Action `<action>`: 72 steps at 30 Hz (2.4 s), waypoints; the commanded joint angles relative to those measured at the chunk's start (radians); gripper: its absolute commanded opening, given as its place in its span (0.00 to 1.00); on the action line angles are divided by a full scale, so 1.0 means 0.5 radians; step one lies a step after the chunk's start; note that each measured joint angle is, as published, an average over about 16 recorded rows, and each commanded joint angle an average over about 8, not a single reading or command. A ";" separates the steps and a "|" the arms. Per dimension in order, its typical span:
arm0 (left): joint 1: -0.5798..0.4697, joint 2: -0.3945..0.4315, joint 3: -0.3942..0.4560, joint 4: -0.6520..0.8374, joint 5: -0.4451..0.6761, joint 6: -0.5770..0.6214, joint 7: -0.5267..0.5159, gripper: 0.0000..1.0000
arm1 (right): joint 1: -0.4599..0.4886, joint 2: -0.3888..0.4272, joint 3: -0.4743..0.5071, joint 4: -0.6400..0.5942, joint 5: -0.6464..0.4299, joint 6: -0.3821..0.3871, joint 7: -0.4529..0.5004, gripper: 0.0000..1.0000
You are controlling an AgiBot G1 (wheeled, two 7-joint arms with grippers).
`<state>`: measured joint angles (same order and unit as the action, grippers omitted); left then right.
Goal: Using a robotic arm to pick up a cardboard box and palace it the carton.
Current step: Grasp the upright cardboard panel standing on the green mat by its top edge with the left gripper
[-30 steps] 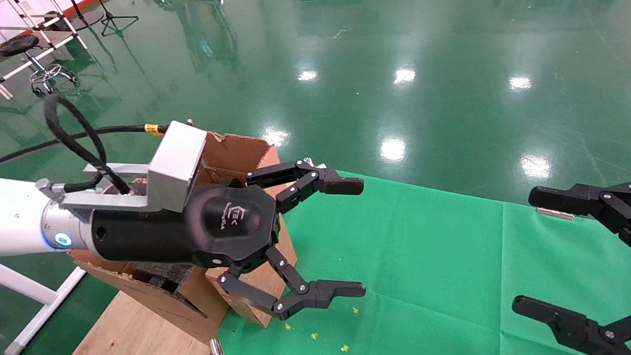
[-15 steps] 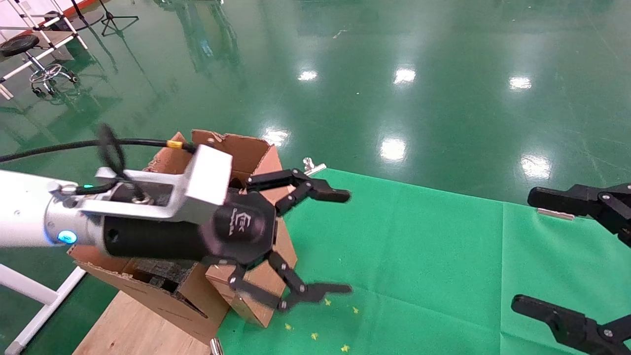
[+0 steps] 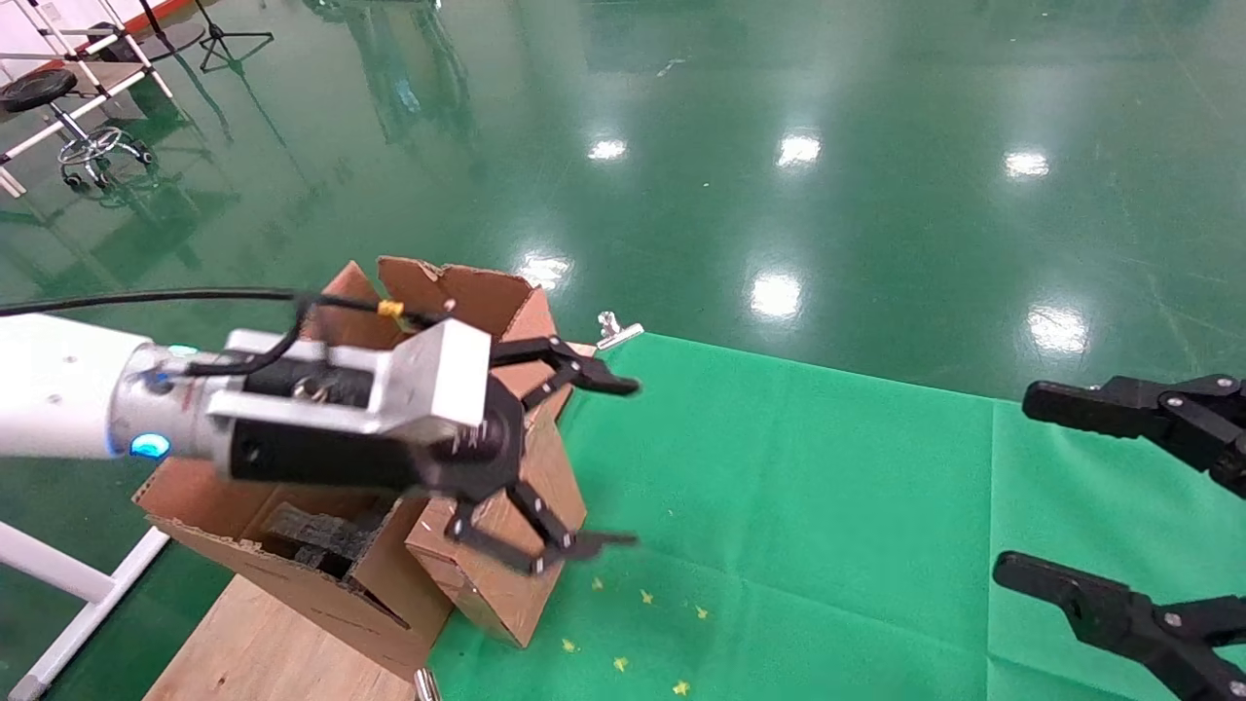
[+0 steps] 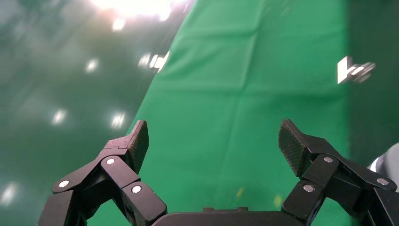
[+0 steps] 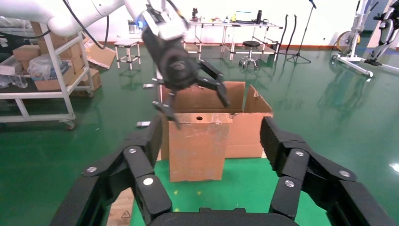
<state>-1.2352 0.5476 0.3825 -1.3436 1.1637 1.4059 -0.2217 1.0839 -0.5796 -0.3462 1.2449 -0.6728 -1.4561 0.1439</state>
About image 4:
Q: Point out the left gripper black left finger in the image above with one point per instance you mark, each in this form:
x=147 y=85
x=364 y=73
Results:
x=118 y=174

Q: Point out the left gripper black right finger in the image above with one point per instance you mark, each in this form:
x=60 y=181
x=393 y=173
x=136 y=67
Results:
x=327 y=174

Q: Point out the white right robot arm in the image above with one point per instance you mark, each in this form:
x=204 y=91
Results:
x=389 y=162

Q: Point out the green table cloth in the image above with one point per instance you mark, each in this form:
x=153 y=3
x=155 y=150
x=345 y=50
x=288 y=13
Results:
x=233 y=93

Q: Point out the silver metal bracket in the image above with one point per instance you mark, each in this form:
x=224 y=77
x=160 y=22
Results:
x=343 y=70

